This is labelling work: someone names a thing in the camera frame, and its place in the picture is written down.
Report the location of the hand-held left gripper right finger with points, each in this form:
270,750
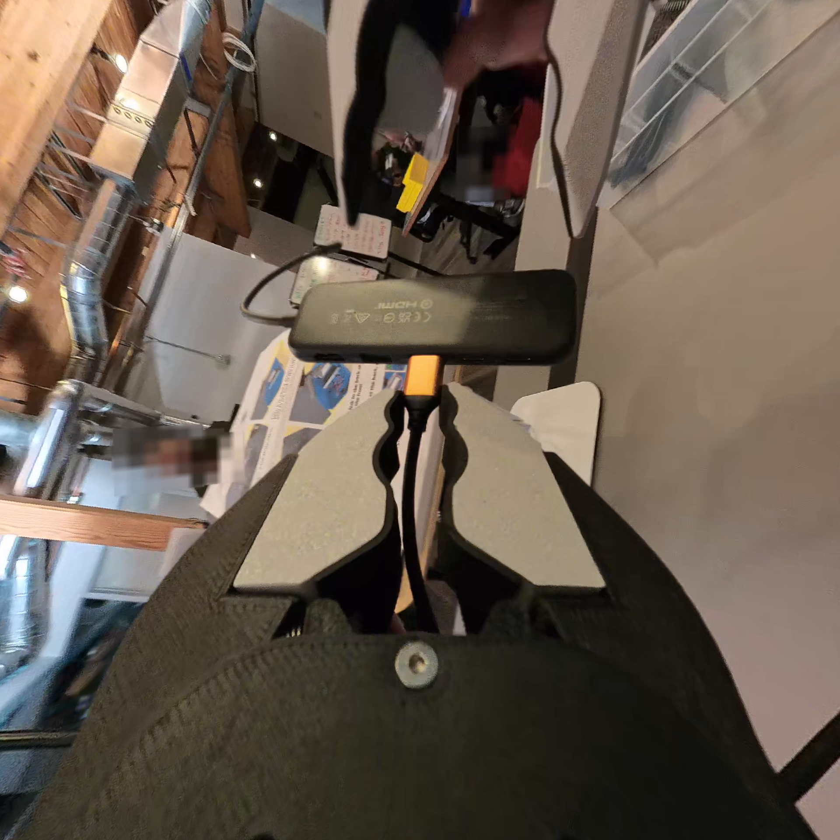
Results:
525,519

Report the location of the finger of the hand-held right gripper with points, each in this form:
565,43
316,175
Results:
352,79
597,92

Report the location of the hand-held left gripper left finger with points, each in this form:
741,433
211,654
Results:
309,525

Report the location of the clear plastic storage bin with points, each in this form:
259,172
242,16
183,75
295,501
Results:
709,92

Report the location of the slim dark grey hub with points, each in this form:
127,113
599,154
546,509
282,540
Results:
433,315

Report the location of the person's right hand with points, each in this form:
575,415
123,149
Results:
492,33

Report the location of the red bag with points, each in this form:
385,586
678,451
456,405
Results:
519,151

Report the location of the yellow plastic bin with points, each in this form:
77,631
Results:
412,181

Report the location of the printed instruction sheet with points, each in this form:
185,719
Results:
302,394

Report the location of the small handwritten whiteboard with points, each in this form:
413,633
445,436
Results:
352,234

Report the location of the silver ventilation duct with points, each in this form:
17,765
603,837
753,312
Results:
92,263

